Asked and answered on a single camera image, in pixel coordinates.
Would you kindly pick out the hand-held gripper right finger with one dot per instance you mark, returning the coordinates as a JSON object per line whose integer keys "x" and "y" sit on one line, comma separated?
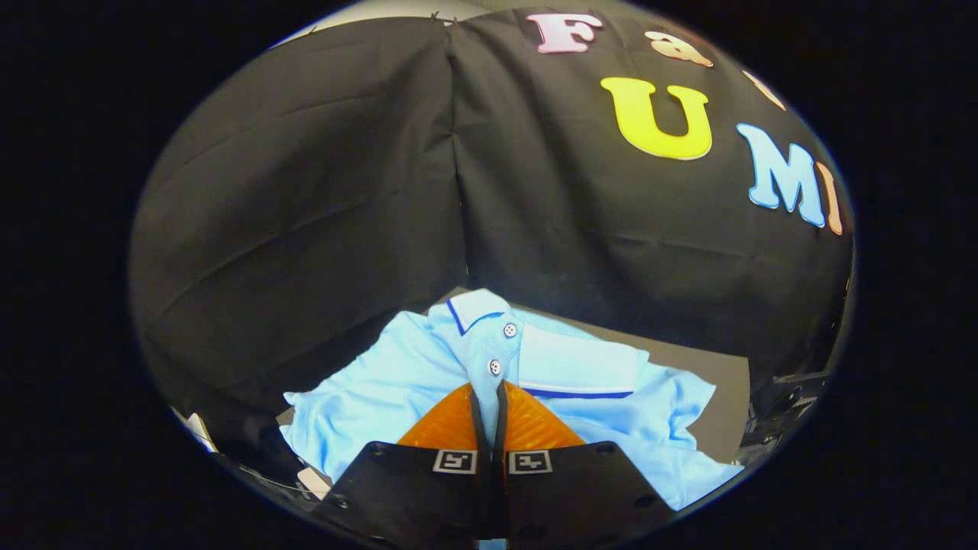
{"x": 502, "y": 439}

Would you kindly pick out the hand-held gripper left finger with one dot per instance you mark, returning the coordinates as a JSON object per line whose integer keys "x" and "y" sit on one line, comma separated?
{"x": 480, "y": 439}

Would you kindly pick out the light blue polo shirt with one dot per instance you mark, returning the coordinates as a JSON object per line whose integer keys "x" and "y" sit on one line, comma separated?
{"x": 397, "y": 382}

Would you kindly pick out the beige cabinet with dark top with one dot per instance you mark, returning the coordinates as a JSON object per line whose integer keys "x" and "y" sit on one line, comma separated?
{"x": 722, "y": 397}

